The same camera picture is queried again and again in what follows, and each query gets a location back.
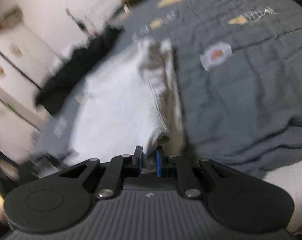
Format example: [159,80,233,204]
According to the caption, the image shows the white wardrobe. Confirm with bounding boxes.
[0,23,59,128]

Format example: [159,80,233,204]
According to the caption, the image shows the small cardboard box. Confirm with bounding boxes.
[0,8,23,31]

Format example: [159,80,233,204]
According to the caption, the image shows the black clothes pile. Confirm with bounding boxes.
[34,25,123,115]

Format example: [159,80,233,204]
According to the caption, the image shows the white t-shirt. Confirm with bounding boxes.
[67,37,184,168]

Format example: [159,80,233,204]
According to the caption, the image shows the grey quilted bedspread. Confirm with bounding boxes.
[34,0,302,178]

